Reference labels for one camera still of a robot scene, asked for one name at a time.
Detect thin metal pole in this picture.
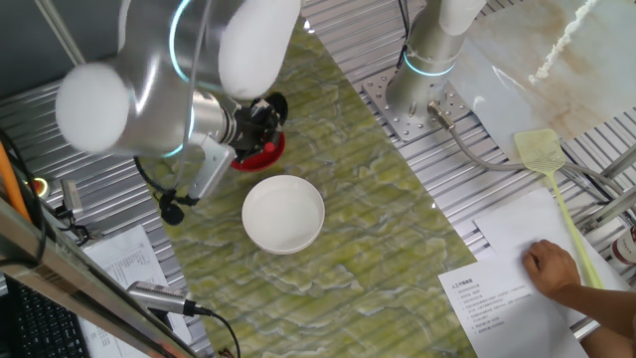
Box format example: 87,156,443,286
33,0,86,67

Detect person right forearm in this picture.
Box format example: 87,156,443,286
551,281,636,340

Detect black camera cable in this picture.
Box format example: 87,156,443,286
191,303,243,358

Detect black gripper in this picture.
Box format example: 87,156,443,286
232,97,279,165

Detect white ceramic bowl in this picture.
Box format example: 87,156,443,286
241,174,327,256

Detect red yellow emergency stop button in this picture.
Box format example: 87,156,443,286
25,176,52,201

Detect silver camera clamp stand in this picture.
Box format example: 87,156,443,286
52,201,94,246

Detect yellow fly swatter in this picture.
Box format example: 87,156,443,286
513,128,605,289

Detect red white can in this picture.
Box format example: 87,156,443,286
609,225,636,273

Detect blank white paper sheet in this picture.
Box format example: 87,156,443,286
473,185,631,327

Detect red bowl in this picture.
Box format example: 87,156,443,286
231,131,287,173

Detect aluminium profile bar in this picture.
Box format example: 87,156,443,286
569,315,602,342
598,142,636,181
575,184,636,235

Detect small silver camera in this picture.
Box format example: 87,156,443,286
60,178,84,216

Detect grey robot conduit cable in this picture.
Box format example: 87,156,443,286
426,100,625,198

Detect orange tube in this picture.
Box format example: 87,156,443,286
0,140,32,224

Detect white beige marble board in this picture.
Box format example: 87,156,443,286
449,0,636,163

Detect green marble pattern mat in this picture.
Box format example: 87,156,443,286
143,17,481,358

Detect paper sheet with text list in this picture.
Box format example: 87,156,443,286
436,248,590,358

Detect person left forearm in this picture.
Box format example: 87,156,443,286
578,325,636,358

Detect black keyboard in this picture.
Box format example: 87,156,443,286
4,275,90,358

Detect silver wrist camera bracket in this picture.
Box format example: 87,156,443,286
187,132,238,201

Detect printed table paper sheet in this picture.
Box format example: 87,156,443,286
79,224,194,358

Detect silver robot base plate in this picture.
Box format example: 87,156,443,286
361,67,471,143

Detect silver depth camera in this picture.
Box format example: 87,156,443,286
126,279,198,318

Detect person right hand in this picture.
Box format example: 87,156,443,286
521,239,582,300

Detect black loose cables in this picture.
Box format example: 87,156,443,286
0,127,50,268

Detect large aluminium frame beam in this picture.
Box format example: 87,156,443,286
0,196,200,358

